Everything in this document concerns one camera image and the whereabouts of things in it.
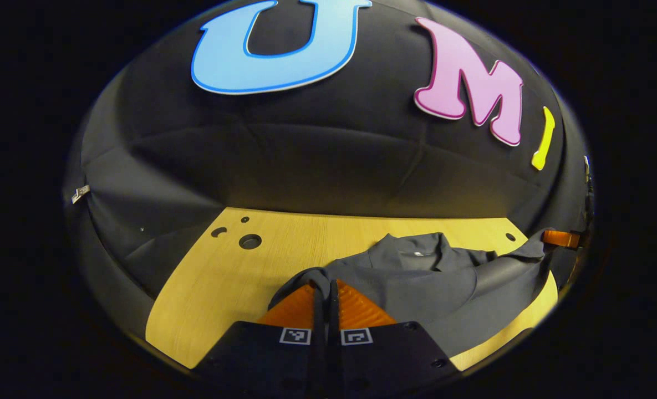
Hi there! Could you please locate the black backdrop cloth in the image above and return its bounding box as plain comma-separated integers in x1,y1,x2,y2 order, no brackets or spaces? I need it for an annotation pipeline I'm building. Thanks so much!
62,0,595,344

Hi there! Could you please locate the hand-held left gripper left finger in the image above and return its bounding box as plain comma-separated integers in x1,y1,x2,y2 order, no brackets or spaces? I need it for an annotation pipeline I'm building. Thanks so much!
195,280,327,399

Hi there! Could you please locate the dark grey polo shirt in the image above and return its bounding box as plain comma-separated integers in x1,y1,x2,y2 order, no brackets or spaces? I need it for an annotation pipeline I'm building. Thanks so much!
267,230,556,358

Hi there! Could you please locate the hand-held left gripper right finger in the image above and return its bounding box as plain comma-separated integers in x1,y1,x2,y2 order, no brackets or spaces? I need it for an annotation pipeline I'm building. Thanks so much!
328,279,462,399

